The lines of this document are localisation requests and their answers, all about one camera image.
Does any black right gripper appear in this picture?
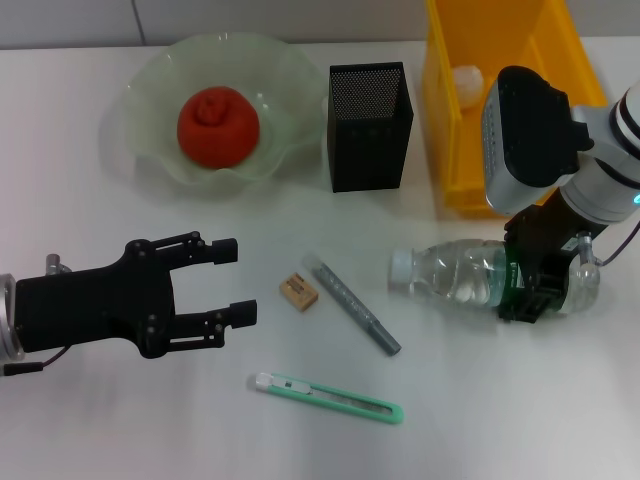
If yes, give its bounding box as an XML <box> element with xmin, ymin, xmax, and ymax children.
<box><xmin>497</xmin><ymin>192</ymin><xmax>609</xmax><ymax>325</ymax></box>

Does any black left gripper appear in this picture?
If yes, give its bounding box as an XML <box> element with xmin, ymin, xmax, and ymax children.
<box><xmin>14</xmin><ymin>230</ymin><xmax>259</xmax><ymax>359</ymax></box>

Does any clear green-label water bottle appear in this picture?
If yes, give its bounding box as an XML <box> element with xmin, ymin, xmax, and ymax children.
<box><xmin>389</xmin><ymin>238</ymin><xmax>600</xmax><ymax>316</ymax></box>

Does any orange fruit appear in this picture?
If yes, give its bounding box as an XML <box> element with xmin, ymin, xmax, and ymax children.
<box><xmin>177</xmin><ymin>87</ymin><xmax>261</xmax><ymax>170</ymax></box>

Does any white paper ball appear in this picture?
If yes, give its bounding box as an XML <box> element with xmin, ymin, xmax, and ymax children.
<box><xmin>452</xmin><ymin>64</ymin><xmax>485</xmax><ymax>109</ymax></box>

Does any tan eraser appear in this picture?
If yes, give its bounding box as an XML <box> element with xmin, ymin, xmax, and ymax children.
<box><xmin>277</xmin><ymin>272</ymin><xmax>320</xmax><ymax>313</ymax></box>

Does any grey marker pen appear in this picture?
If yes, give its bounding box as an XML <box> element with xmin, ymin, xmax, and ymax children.
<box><xmin>299</xmin><ymin>254</ymin><xmax>403</xmax><ymax>359</ymax></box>

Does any green utility knife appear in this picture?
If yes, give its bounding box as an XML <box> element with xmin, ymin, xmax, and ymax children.
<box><xmin>248</xmin><ymin>372</ymin><xmax>404</xmax><ymax>426</ymax></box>

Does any black mesh pen holder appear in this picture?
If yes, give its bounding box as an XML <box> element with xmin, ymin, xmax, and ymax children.
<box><xmin>327</xmin><ymin>61</ymin><xmax>416</xmax><ymax>194</ymax></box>

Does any pale green wavy fruit plate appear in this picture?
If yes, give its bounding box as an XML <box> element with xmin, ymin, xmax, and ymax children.
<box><xmin>122</xmin><ymin>30</ymin><xmax>326</xmax><ymax>187</ymax></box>

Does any yellow plastic bin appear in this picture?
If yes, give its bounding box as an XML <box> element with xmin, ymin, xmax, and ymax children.
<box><xmin>422</xmin><ymin>0</ymin><xmax>609</xmax><ymax>219</ymax></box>

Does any right wrist cable with connector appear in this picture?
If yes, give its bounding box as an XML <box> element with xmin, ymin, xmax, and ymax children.
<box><xmin>577</xmin><ymin>232</ymin><xmax>640</xmax><ymax>269</ymax></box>

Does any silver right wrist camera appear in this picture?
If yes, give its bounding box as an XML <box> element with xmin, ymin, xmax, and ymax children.
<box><xmin>480</xmin><ymin>65</ymin><xmax>595</xmax><ymax>214</ymax></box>

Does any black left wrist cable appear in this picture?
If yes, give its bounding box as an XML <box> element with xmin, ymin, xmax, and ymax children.
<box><xmin>2</xmin><ymin>344</ymin><xmax>69</xmax><ymax>377</ymax></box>

